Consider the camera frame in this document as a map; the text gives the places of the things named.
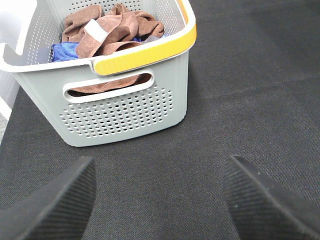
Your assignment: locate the black table mat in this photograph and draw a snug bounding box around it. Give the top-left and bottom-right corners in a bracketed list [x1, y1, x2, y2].
[0, 0, 320, 240]

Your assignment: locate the brown towel in basket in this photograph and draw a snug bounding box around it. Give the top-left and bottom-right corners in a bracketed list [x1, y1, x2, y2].
[67, 73, 152, 97]

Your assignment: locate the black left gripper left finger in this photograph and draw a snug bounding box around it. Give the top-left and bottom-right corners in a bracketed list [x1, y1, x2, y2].
[0, 156, 97, 240]

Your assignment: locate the brown towel with white label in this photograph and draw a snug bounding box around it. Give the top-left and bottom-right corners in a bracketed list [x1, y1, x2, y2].
[61, 3, 165, 59]

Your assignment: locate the blue towel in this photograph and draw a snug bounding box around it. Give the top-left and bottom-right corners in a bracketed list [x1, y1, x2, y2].
[51, 41, 79, 62]

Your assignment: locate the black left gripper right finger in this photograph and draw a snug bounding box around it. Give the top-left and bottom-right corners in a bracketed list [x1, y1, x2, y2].
[223, 155, 320, 240]

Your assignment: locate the grey perforated laundry basket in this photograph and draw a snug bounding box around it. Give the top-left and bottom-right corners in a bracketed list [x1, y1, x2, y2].
[0, 0, 197, 147]

